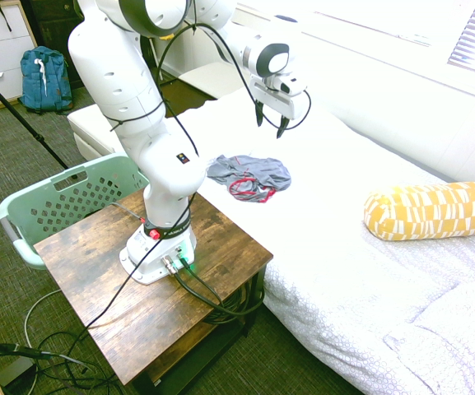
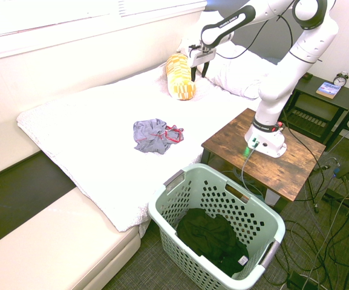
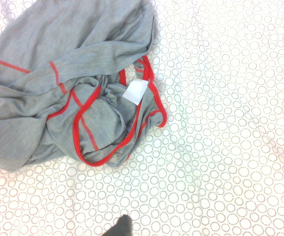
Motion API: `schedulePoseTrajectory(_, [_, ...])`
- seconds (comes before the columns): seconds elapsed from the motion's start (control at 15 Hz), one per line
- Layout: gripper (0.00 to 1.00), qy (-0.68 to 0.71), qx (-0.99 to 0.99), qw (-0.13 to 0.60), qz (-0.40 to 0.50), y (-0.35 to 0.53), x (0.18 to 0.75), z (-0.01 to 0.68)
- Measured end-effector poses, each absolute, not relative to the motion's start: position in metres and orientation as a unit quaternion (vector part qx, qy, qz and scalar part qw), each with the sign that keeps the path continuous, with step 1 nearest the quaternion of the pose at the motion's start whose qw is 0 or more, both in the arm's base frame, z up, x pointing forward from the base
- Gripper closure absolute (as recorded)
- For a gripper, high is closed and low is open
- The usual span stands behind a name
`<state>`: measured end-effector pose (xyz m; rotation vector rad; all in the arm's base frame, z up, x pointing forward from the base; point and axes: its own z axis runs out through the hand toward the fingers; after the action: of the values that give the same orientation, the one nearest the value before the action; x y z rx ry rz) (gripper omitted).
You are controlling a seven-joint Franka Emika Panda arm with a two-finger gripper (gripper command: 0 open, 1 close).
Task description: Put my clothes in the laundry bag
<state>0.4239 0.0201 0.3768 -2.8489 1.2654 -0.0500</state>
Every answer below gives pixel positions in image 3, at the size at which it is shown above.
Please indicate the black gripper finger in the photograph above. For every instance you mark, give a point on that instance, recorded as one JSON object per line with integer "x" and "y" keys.
{"x": 122, "y": 227}

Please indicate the grey shirt with red trim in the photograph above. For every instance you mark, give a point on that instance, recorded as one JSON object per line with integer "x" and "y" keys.
{"x": 45, "y": 81}

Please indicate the white circle-patterned bedspread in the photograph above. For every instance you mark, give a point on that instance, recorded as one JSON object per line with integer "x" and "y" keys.
{"x": 218, "y": 123}

